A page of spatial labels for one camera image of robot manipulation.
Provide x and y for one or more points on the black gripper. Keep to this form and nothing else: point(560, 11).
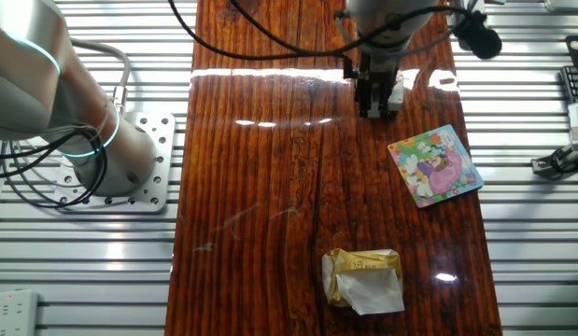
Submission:
point(377, 70)

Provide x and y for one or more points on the colourful butterfly puzzle board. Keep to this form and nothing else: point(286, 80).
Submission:
point(433, 168)

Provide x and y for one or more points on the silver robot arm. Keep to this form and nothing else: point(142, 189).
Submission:
point(27, 70)

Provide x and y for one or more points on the white box with red button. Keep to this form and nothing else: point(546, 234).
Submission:
point(397, 95)

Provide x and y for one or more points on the gold foil snack packet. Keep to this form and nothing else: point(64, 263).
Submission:
point(363, 284)

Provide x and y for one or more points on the black computer keyboard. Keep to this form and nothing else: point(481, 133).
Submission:
point(575, 84)

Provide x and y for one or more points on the black mounting plate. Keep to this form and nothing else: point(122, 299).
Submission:
point(577, 51)

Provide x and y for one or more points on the white power strip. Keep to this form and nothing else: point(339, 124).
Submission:
point(13, 312)

